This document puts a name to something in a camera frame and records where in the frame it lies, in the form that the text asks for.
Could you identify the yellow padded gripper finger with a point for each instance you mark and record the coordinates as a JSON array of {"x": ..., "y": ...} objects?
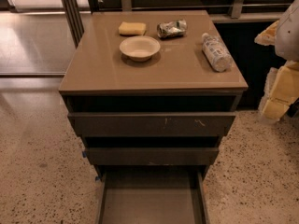
[
  {"x": 281, "y": 90},
  {"x": 268, "y": 36}
]

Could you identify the clear plastic water bottle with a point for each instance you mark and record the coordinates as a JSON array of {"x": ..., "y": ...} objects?
[{"x": 216, "y": 52}]

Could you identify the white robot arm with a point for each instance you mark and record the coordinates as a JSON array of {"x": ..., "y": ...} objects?
[{"x": 287, "y": 36}]

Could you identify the brown drawer cabinet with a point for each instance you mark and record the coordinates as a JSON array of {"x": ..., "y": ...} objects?
[{"x": 178, "y": 78}]

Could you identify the open bottom drawer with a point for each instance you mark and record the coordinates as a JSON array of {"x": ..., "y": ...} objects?
[{"x": 152, "y": 197}]

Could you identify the middle drawer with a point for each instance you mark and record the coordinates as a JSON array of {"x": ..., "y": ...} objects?
[{"x": 152, "y": 155}]

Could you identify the top drawer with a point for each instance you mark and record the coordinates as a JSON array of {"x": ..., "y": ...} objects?
[{"x": 181, "y": 124}]

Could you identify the white bowl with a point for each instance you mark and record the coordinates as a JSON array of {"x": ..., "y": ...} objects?
[{"x": 139, "y": 48}]

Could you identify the yellow sponge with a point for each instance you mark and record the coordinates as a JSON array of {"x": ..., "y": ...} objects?
[{"x": 132, "y": 28}]

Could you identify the metal railing frame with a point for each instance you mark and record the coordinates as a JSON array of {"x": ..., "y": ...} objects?
[{"x": 74, "y": 13}]

